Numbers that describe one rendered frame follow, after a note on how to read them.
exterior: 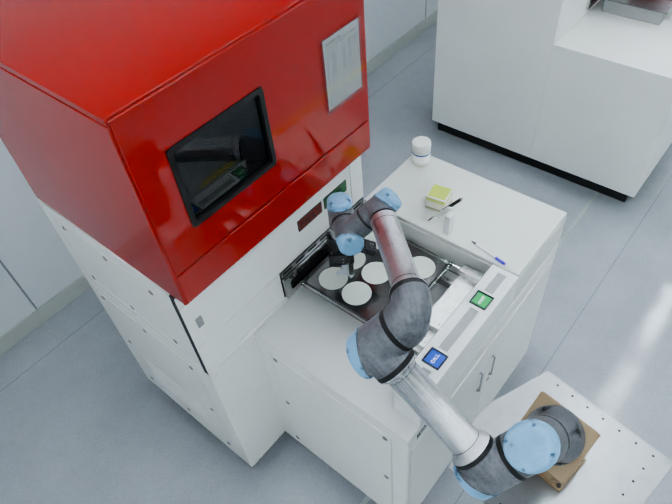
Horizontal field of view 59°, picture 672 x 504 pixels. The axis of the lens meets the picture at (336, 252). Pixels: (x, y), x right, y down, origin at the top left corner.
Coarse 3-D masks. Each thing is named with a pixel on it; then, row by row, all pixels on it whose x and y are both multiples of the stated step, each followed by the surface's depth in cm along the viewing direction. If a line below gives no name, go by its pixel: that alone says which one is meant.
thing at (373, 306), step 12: (420, 252) 206; (324, 264) 206; (444, 264) 201; (312, 276) 202; (348, 276) 201; (360, 276) 201; (432, 276) 198; (324, 288) 199; (372, 288) 197; (384, 288) 196; (336, 300) 195; (372, 300) 194; (384, 300) 193; (360, 312) 191; (372, 312) 190
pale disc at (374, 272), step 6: (372, 264) 204; (378, 264) 204; (366, 270) 202; (372, 270) 202; (378, 270) 202; (384, 270) 202; (366, 276) 200; (372, 276) 200; (378, 276) 200; (384, 276) 200; (372, 282) 199; (378, 282) 198
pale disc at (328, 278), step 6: (324, 270) 204; (330, 270) 203; (336, 270) 203; (324, 276) 202; (330, 276) 202; (336, 276) 201; (342, 276) 201; (324, 282) 200; (330, 282) 200; (336, 282) 200; (342, 282) 199; (330, 288) 198; (336, 288) 198
